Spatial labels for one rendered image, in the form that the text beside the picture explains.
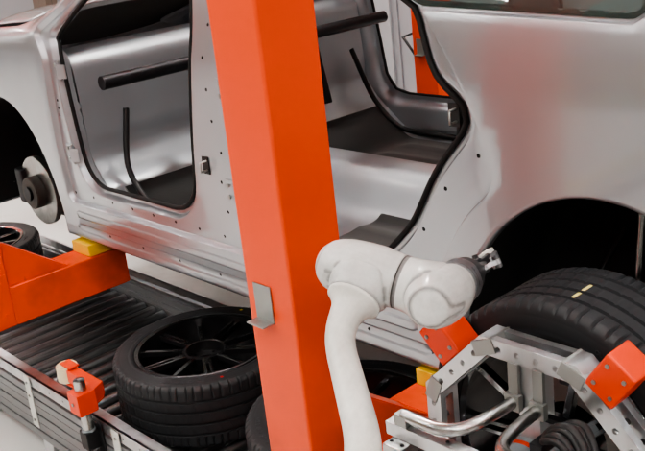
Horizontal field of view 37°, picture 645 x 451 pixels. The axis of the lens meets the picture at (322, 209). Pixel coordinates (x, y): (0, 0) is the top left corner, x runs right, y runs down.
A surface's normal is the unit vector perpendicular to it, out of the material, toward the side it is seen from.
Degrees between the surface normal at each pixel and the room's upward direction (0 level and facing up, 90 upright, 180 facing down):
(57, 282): 90
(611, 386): 90
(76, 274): 90
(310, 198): 90
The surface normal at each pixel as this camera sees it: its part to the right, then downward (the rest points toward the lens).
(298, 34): 0.68, 0.16
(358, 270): -0.16, -0.50
